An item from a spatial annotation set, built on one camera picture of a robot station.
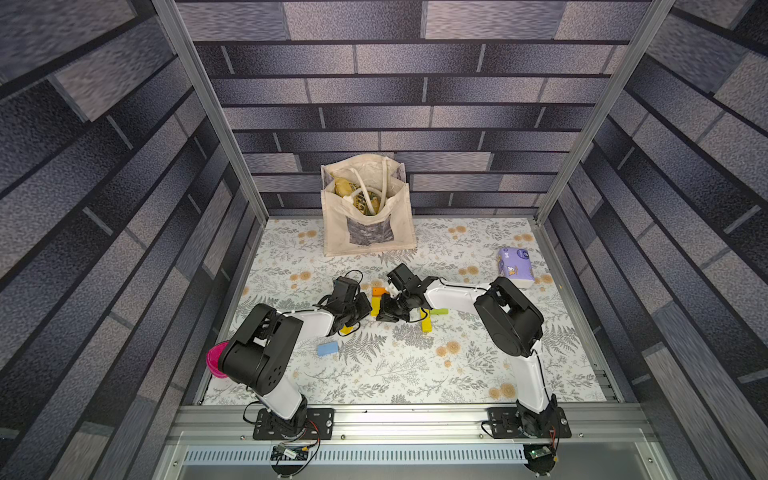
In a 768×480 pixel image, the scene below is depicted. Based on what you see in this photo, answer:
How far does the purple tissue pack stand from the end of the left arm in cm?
50

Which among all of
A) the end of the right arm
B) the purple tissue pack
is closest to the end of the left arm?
the end of the right arm

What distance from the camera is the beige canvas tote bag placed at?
2.93ft

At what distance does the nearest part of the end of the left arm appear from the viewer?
0.71 metres
